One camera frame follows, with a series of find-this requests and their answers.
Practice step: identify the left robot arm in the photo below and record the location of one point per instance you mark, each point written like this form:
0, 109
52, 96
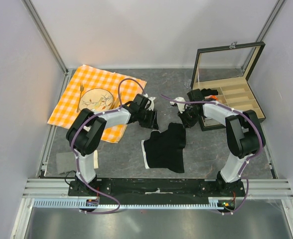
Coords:
86, 132

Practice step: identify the beige folded cloth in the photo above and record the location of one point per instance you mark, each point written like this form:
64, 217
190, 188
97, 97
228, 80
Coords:
95, 159

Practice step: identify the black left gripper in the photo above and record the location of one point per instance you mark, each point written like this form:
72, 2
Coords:
152, 123

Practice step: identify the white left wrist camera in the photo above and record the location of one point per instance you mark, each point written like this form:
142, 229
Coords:
150, 104

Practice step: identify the gold black knife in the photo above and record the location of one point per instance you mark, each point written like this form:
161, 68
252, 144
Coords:
117, 101

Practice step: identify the aluminium right frame post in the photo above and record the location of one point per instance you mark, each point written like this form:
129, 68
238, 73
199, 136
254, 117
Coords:
265, 29

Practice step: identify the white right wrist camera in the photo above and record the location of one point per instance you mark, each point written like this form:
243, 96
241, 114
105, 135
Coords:
180, 103

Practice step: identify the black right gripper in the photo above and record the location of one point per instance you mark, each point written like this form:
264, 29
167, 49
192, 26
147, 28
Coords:
186, 122

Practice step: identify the light blue cable duct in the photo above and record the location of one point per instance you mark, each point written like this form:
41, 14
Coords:
212, 204

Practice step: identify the gold fork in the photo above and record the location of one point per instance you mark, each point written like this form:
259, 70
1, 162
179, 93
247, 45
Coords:
80, 96

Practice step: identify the black white trimmed underwear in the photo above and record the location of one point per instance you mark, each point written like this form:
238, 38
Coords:
165, 149

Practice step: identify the black divided storage box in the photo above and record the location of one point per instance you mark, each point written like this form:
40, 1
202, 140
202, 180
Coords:
227, 70

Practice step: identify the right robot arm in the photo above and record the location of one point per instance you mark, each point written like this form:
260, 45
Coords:
245, 138

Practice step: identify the aluminium frame post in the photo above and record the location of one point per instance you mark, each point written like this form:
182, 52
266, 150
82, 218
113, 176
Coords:
45, 34
265, 29

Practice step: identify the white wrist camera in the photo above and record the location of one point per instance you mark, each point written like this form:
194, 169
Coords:
150, 104
180, 103

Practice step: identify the beige bird pattern plate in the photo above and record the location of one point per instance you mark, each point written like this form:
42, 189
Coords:
96, 100

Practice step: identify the orange rolled underwear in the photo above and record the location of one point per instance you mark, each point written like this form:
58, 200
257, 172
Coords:
213, 97

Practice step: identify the aluminium left frame post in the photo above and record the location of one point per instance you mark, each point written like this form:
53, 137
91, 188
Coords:
45, 34

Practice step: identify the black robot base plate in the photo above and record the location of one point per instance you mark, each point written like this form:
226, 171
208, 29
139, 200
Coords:
147, 190

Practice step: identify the black rolled underwear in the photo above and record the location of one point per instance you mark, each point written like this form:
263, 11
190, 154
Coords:
209, 92

